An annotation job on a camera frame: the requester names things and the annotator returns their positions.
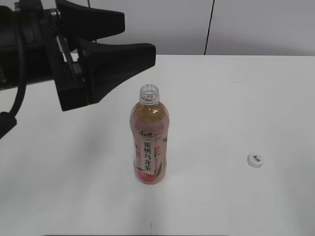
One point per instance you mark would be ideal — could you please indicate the white bottle cap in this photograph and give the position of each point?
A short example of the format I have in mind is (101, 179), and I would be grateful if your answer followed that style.
(255, 160)

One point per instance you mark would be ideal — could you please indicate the peach oolong tea bottle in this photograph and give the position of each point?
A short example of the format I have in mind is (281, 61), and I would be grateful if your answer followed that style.
(149, 123)

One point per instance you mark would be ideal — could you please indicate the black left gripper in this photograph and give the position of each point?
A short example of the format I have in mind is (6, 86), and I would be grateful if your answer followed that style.
(33, 49)

